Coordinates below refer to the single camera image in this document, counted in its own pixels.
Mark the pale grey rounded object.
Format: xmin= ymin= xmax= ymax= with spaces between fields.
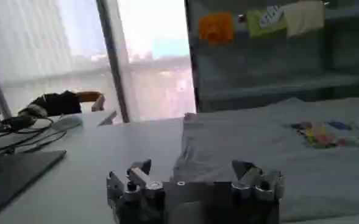
xmin=51 ymin=116 xmax=84 ymax=132

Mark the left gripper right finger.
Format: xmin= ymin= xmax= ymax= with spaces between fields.
xmin=231 ymin=159 xmax=285 ymax=202

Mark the brown wooden chair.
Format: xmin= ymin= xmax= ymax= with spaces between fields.
xmin=75 ymin=91 xmax=106 ymax=113

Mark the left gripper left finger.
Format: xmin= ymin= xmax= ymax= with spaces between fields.
xmin=105 ymin=158 xmax=166 ymax=208

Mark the grey metal shelf with cloths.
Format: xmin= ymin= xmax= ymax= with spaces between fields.
xmin=184 ymin=0 xmax=359 ymax=113

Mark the dark grey flat board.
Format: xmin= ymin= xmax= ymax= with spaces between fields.
xmin=0 ymin=149 xmax=68 ymax=220

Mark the thin dark window post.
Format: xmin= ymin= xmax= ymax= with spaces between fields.
xmin=95 ymin=0 xmax=131 ymax=124

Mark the grey shirt with colourful print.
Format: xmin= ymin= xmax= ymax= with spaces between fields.
xmin=171 ymin=96 xmax=359 ymax=222

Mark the black cable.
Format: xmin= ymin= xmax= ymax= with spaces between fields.
xmin=0 ymin=130 xmax=68 ymax=156
xmin=0 ymin=117 xmax=55 ymax=140

